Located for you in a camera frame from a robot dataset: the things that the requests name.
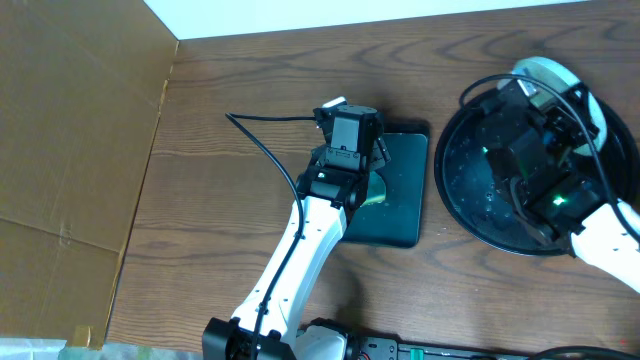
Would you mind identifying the green scrubbing sponge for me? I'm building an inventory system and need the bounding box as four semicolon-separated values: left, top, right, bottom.
362;171;387;206

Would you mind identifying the green plate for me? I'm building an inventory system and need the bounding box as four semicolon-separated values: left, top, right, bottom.
511;57;608;157

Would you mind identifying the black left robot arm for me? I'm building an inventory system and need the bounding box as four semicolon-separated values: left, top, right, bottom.
202;97;390;360

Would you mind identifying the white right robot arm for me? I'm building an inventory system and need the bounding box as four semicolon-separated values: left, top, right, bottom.
477;74;639;290

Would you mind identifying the black round tray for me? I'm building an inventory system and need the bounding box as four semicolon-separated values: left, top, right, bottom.
435;88;639;256

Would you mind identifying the black rectangular tray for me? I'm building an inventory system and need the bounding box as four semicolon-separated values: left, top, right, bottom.
342;122;430;249

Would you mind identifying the brown cardboard sheet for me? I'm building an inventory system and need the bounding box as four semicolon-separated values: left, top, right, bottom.
1;0;178;349

